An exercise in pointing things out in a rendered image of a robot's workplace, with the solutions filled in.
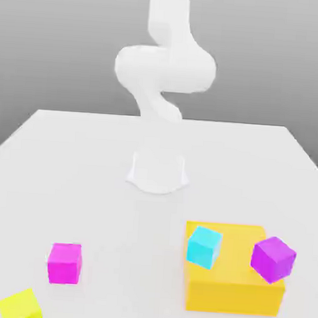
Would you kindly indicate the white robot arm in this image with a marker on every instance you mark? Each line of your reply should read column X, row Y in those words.
column 165, row 68

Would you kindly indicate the small cyan cube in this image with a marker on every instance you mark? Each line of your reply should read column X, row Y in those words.
column 203, row 249

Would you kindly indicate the small magenta cube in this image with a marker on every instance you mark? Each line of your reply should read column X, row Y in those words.
column 64, row 264

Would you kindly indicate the small purple cube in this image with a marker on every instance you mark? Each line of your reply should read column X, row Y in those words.
column 272, row 260

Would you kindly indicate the small yellow cube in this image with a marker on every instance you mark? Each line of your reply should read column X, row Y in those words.
column 20, row 305

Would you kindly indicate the large orange box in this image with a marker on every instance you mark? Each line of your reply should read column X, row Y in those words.
column 232, row 292

